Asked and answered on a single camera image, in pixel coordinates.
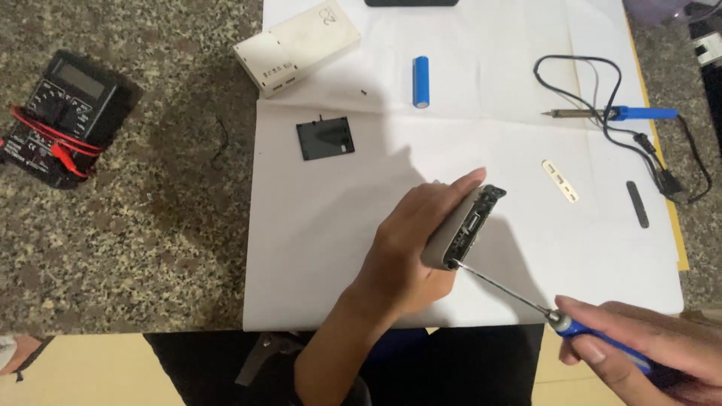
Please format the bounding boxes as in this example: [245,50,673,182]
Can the person's left hand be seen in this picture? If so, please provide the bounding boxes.
[352,166,488,318]

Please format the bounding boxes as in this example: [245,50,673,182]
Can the person's right hand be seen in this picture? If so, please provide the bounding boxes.
[555,295,722,406]

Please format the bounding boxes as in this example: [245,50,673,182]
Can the grey power bank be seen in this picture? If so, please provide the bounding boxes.
[420,183,507,272]

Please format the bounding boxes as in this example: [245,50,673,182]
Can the blue handled screwdriver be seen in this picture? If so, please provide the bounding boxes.
[451,259,655,376]

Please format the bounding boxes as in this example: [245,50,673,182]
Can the white paper sheet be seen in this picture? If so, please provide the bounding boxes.
[243,0,685,332]

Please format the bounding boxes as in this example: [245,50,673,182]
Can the yellow sheet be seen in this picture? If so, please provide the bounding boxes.
[623,0,690,272]

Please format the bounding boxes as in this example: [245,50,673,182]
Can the black plastic cover plate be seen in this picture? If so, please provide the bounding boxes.
[296,115,356,162]

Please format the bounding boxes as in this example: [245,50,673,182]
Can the black plastic strip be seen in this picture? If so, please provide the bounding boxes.
[626,180,651,230]

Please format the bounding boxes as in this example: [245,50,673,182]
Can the blue cylindrical battery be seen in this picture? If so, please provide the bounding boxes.
[412,55,431,109]

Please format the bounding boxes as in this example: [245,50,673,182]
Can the white plastic port strip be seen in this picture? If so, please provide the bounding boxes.
[541,159,581,204]

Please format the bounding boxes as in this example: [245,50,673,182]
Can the person's black trousers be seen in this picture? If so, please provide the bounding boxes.
[143,324,546,406]

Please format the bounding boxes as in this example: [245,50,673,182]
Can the white power bank case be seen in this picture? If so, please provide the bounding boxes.
[232,0,362,99]

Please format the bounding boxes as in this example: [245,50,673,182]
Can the black and white device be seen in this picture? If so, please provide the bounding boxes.
[684,2,722,161]

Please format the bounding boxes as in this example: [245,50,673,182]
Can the translucent purple container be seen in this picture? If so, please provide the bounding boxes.
[623,0,722,27]

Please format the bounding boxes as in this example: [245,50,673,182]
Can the red multimeter probe leads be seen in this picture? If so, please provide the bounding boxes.
[10,104,106,179]

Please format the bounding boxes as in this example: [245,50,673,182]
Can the black digital multimeter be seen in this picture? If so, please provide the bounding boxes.
[0,50,124,190]

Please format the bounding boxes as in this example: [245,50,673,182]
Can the black soldering iron cable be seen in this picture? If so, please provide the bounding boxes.
[532,54,713,205]

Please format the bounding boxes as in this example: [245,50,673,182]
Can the blue handled soldering iron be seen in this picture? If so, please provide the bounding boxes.
[541,105,679,123]

